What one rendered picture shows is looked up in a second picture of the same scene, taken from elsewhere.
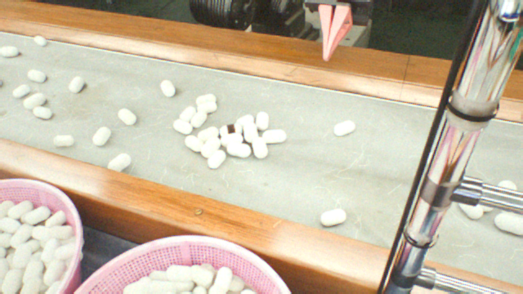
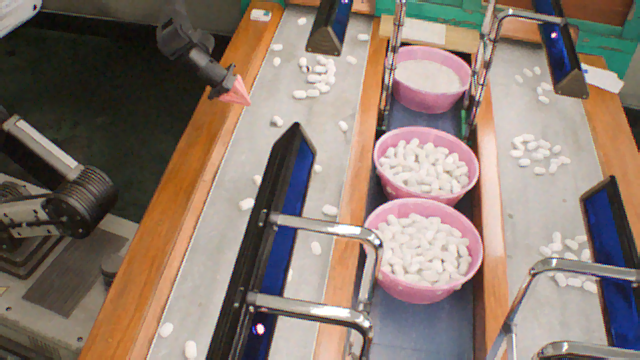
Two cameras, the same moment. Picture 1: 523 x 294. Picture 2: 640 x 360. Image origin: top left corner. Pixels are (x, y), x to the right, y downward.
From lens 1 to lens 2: 1.61 m
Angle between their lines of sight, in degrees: 74
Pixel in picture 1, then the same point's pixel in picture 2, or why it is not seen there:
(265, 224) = (359, 141)
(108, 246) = not seen: hidden behind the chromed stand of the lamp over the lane
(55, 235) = (386, 227)
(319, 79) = (229, 130)
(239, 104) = (255, 168)
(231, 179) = (325, 164)
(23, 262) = (406, 234)
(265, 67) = (217, 154)
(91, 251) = not seen: hidden behind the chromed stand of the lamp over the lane
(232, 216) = (358, 152)
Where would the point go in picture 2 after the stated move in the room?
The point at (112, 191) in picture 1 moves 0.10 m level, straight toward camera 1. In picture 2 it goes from (358, 199) to (386, 180)
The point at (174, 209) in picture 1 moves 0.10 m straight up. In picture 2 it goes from (361, 172) to (367, 139)
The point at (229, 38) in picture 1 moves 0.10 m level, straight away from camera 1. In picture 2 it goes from (180, 173) to (138, 180)
